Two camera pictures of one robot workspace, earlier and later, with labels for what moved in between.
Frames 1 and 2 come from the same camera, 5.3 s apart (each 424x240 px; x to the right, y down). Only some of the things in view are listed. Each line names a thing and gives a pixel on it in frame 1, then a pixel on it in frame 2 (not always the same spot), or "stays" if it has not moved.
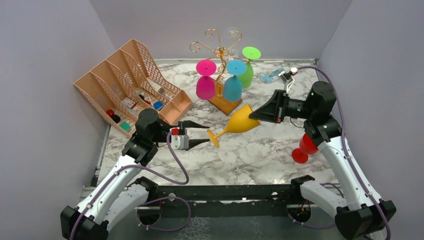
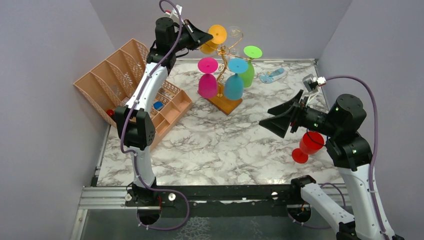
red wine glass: (307, 146) stays
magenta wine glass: (205, 86) stays
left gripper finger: (190, 124) -> (200, 36)
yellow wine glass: (240, 121) -> (219, 34)
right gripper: (274, 110) -> (280, 123)
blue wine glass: (232, 89) stays
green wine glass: (250, 53) stays
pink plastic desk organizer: (129, 81) stays
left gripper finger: (194, 142) -> (197, 43)
